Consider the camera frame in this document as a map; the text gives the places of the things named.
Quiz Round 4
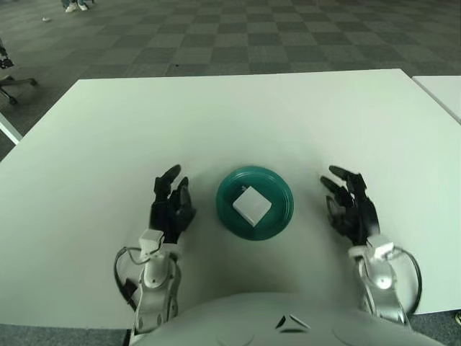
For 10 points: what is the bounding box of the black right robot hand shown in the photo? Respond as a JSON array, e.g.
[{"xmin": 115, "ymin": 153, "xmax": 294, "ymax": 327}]
[{"xmin": 319, "ymin": 164, "xmax": 395, "ymax": 260}]

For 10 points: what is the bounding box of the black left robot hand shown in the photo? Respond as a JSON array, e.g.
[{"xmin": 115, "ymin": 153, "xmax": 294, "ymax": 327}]
[{"xmin": 138, "ymin": 164, "xmax": 197, "ymax": 253}]

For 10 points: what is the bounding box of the white square charger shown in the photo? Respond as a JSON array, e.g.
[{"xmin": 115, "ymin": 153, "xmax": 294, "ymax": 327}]
[{"xmin": 232, "ymin": 185, "xmax": 273, "ymax": 229}]

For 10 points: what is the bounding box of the green round plate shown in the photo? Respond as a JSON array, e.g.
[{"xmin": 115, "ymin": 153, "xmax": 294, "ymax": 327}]
[{"xmin": 215, "ymin": 164, "xmax": 296, "ymax": 241}]

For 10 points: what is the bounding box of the white neighbouring table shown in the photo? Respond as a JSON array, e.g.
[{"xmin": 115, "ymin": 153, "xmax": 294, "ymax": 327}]
[{"xmin": 412, "ymin": 74, "xmax": 461, "ymax": 125}]

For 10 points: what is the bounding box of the office chair base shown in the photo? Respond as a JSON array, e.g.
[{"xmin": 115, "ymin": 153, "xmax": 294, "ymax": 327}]
[{"xmin": 0, "ymin": 75, "xmax": 39, "ymax": 106}]

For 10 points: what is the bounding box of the black equipment piece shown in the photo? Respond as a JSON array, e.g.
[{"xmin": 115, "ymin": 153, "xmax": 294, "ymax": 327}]
[{"xmin": 0, "ymin": 37, "xmax": 15, "ymax": 69}]

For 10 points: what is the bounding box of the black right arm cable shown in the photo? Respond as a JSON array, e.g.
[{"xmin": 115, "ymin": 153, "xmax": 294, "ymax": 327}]
[{"xmin": 388, "ymin": 247, "xmax": 423, "ymax": 313}]

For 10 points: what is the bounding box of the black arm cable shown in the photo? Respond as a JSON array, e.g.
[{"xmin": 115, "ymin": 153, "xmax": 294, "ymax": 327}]
[
  {"xmin": 114, "ymin": 246, "xmax": 145, "ymax": 311},
  {"xmin": 388, "ymin": 247, "xmax": 423, "ymax": 313}
]

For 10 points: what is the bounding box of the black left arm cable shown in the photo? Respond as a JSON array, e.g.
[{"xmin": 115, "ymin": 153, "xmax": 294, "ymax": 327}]
[{"xmin": 114, "ymin": 246, "xmax": 145, "ymax": 311}]

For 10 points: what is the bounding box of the white table with metal frame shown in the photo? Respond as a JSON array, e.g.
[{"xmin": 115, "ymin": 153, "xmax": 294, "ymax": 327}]
[{"xmin": 0, "ymin": 113, "xmax": 22, "ymax": 145}]

